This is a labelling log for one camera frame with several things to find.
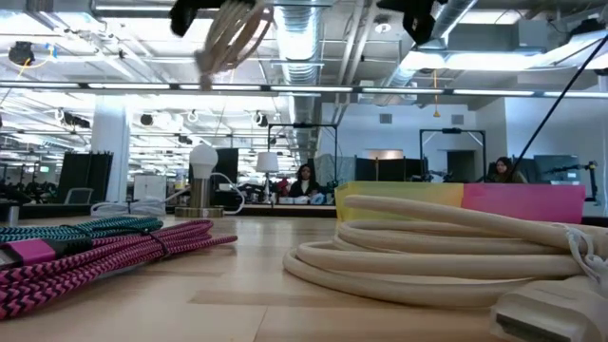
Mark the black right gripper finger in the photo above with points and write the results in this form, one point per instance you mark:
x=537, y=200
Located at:
x=419, y=26

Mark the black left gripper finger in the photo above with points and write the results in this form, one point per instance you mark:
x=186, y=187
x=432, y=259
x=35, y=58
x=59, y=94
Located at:
x=183, y=16

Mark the long ceiling light strip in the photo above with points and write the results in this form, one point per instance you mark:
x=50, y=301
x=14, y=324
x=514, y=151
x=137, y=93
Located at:
x=128, y=86

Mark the white building pillar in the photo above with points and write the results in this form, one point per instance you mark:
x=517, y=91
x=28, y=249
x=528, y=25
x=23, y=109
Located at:
x=111, y=138

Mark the table lamp with white bulb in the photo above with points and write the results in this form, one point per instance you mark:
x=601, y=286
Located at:
x=203, y=159

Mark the yellow plastic bin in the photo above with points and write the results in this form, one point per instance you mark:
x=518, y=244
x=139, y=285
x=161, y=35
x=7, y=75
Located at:
x=404, y=188

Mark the person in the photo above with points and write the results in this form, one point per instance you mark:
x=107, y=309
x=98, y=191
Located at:
x=503, y=171
x=304, y=187

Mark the white shade lamp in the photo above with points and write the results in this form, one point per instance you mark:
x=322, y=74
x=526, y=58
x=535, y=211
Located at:
x=267, y=162

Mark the white cabinet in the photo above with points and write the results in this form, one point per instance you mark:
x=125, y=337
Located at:
x=149, y=187

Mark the black partition screen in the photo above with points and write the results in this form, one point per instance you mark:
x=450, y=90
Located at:
x=83, y=173

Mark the dark computer monitor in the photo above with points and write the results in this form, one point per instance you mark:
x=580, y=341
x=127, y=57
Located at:
x=556, y=166

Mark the red plastic bin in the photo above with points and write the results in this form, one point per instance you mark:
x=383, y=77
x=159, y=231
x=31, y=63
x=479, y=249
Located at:
x=522, y=202

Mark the grey office chair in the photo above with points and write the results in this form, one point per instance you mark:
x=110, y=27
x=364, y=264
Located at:
x=78, y=195

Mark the black articulated stand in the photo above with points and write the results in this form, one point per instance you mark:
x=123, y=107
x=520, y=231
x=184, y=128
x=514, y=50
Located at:
x=591, y=180

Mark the silver ceiling air duct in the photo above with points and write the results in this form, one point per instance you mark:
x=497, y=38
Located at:
x=299, y=43

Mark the black robot rig frame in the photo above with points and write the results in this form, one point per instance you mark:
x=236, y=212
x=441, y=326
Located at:
x=304, y=125
x=451, y=130

